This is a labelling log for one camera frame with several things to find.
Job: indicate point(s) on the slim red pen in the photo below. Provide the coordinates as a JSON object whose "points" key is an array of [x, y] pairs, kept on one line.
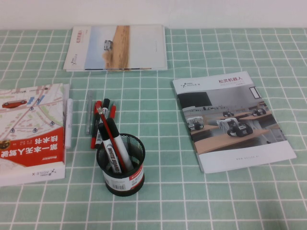
{"points": [[92, 141]]}

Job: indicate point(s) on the black whiteboard marker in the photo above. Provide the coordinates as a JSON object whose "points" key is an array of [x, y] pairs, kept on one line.
{"points": [[109, 148]]}

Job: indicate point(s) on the white paper booklet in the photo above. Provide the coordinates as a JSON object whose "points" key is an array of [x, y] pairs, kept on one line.
{"points": [[66, 91]]}

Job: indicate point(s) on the thin red pencil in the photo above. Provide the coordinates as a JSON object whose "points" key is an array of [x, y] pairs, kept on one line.
{"points": [[105, 124]]}

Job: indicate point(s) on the brochure with classroom robots photo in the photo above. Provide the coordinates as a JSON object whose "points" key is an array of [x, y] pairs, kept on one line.
{"points": [[239, 143]]}

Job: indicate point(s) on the black marker with white label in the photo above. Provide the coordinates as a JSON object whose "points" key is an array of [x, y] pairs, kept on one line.
{"points": [[106, 103]]}

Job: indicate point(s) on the black mesh pen holder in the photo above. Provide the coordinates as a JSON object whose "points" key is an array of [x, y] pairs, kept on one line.
{"points": [[120, 189]]}

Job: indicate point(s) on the brochure with desert photo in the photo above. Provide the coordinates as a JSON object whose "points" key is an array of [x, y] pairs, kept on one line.
{"points": [[120, 48]]}

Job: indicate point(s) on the red white map cover book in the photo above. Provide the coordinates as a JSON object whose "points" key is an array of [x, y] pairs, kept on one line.
{"points": [[31, 143]]}

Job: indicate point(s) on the white pen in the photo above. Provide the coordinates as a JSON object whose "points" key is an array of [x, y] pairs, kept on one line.
{"points": [[68, 124]]}

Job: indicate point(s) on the grey pen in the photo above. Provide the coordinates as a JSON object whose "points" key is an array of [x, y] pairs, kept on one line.
{"points": [[89, 112]]}

